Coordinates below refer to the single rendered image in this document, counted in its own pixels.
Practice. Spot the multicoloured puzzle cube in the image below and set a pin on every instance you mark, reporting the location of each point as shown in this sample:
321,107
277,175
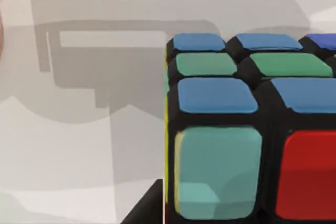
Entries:
236,129

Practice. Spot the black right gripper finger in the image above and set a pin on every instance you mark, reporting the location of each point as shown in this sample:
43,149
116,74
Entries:
149,205

